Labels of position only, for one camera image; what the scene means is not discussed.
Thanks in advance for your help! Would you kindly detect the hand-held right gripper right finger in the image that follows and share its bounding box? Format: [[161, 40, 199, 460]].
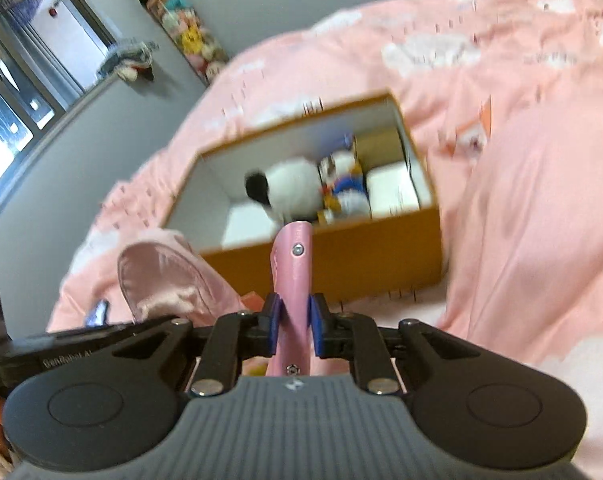
[[309, 292, 477, 397]]

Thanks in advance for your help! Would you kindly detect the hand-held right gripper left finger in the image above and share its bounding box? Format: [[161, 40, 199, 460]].
[[112, 294, 284, 398]]

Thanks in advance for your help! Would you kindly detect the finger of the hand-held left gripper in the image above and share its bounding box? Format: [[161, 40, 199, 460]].
[[84, 299, 110, 329]]

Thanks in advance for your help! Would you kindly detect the pink folding tool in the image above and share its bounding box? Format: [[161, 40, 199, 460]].
[[266, 220, 315, 378]]

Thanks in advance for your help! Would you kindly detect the orange cardboard storage box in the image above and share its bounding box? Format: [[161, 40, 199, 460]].
[[162, 89, 445, 306]]

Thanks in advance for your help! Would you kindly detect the panda plush toy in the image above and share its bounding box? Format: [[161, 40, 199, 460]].
[[244, 157, 325, 226]]

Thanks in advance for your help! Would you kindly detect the white box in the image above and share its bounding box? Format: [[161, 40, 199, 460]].
[[365, 160, 422, 220]]

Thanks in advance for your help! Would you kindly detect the gold cardboard box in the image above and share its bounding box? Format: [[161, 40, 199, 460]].
[[354, 127, 407, 172]]

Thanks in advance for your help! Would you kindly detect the pink satin pouch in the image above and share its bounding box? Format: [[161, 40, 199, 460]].
[[116, 240, 252, 327]]

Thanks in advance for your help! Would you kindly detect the pink cloud-print blanket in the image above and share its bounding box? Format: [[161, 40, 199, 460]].
[[46, 0, 603, 480]]

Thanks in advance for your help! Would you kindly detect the window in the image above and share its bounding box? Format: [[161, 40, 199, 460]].
[[0, 0, 120, 201]]

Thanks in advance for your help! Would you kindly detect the small hanging plush toy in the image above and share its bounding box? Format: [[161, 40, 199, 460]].
[[98, 37, 158, 84]]

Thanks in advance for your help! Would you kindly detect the hanging strip of plush toys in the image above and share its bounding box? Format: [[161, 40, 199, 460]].
[[126, 0, 230, 86]]

